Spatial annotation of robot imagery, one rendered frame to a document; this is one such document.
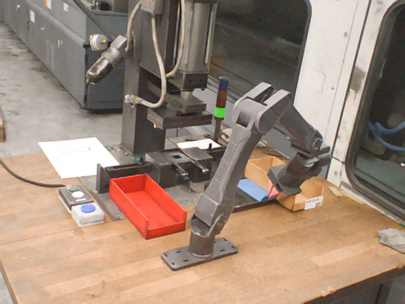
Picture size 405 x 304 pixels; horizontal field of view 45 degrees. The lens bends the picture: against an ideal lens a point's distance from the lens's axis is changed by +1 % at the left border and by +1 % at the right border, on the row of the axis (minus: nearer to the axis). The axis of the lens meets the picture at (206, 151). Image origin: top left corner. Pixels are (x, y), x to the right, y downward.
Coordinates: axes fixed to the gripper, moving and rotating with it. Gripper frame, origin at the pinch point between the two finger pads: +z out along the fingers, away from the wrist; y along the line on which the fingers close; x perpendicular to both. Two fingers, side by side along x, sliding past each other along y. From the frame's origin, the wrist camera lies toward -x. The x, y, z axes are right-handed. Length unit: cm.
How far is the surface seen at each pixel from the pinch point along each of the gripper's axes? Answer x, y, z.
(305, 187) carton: -16.3, 0.0, 0.4
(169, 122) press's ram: 24.7, 29.7, -4.2
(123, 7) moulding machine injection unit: -114, 277, 151
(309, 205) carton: -11.6, -6.9, -0.9
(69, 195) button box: 54, 22, 14
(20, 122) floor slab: -24, 230, 242
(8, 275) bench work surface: 78, 0, 5
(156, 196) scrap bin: 31.2, 13.0, 9.8
